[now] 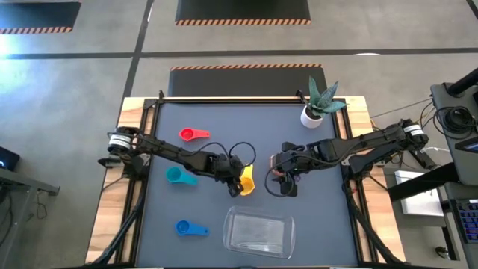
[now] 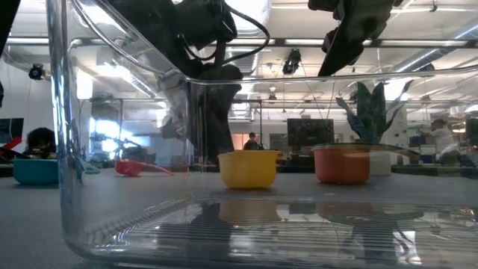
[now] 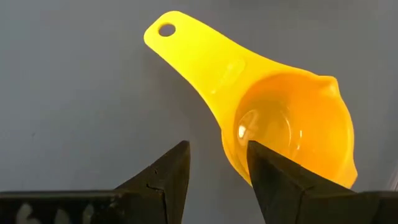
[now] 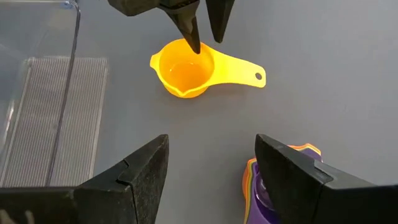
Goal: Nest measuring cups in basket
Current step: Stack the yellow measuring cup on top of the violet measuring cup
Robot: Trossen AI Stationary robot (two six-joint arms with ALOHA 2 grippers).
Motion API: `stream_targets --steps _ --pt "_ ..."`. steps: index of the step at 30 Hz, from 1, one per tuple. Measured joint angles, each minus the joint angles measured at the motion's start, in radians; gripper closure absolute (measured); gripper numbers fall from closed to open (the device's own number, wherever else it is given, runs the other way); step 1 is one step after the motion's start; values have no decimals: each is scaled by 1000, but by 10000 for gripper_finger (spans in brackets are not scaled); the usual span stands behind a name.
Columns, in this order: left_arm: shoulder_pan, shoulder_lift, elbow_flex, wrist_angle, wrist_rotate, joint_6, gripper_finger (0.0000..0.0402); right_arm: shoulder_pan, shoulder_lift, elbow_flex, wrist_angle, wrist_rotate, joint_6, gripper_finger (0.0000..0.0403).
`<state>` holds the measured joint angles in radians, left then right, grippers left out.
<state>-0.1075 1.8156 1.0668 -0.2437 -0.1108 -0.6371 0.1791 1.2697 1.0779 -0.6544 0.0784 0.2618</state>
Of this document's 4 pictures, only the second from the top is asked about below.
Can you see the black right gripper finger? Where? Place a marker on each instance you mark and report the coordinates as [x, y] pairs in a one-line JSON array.
[[343, 52]]

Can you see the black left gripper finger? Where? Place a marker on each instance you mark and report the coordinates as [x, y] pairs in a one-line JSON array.
[[220, 127]]

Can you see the yellow measuring cup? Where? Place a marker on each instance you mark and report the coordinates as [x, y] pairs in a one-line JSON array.
[[248, 170]]

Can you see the red measuring cup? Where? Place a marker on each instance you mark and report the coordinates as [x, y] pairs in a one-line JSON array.
[[128, 168]]

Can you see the orange measuring cup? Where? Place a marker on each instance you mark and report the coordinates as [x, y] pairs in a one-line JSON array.
[[341, 166]]

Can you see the clear plastic basket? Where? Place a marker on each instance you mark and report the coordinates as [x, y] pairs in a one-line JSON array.
[[261, 235]]

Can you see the teal measuring cup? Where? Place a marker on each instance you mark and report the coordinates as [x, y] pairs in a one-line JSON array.
[[33, 172]]

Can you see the person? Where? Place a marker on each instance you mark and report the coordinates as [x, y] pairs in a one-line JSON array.
[[251, 143], [444, 142], [41, 143]]

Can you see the potted succulent white pot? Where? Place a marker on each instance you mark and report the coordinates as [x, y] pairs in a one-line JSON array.
[[369, 116]]

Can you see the black monitor screen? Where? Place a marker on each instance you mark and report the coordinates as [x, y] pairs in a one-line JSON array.
[[310, 132]]

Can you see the black hanging camera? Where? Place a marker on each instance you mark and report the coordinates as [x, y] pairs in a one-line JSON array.
[[36, 71], [292, 61]]

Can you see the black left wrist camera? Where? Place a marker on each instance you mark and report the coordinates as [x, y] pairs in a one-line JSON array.
[[205, 22]]

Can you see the silver ventilation duct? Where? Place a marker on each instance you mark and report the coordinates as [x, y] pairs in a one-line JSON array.
[[261, 7]]

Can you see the dark wall screen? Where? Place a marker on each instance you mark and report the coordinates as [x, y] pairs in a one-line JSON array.
[[11, 130]]

